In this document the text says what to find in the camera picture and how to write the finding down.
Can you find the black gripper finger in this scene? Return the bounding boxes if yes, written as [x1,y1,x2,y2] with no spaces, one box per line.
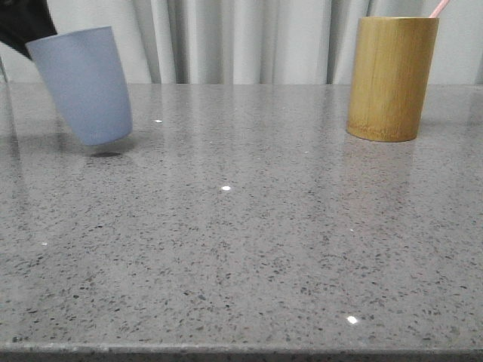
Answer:
[0,0,57,59]

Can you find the blue plastic cup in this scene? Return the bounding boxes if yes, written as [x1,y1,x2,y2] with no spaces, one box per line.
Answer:
[26,26,133,146]

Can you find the pink chopstick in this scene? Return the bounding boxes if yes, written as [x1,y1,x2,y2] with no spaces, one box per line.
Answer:
[429,0,451,18]

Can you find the bamboo wooden cup holder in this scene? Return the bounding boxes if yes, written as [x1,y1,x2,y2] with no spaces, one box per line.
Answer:
[346,17,439,142]

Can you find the grey pleated curtain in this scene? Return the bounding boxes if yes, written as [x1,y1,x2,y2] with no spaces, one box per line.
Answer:
[0,0,483,85]

